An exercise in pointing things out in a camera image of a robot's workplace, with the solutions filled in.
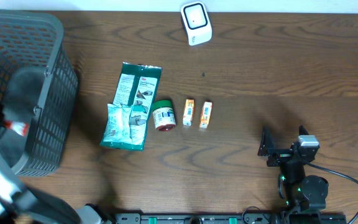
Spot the orange tissue pack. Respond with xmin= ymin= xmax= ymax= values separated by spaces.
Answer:
xmin=183 ymin=99 xmax=195 ymax=126
xmin=199 ymin=101 xmax=213 ymax=129

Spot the green lid white jar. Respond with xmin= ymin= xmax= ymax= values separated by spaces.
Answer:
xmin=152 ymin=100 xmax=176 ymax=131

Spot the green white gloves packet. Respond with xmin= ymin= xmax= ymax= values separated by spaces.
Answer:
xmin=100 ymin=62 xmax=162 ymax=151

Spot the light green wipes packet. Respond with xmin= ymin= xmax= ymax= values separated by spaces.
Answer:
xmin=103 ymin=104 xmax=132 ymax=144

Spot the red nescafe stick sachet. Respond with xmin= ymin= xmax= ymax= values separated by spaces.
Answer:
xmin=4 ymin=120 xmax=29 ymax=136

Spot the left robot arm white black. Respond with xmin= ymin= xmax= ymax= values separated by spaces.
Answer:
xmin=0 ymin=104 xmax=116 ymax=224

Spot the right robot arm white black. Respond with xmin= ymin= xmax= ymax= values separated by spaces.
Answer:
xmin=257 ymin=126 xmax=329 ymax=213

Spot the white barcode scanner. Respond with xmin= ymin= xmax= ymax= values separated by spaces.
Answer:
xmin=180 ymin=1 xmax=213 ymax=46

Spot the grey plastic mesh basket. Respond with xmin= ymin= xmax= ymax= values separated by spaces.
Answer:
xmin=0 ymin=10 xmax=78 ymax=177

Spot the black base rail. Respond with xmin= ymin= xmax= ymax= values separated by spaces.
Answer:
xmin=114 ymin=211 xmax=347 ymax=224

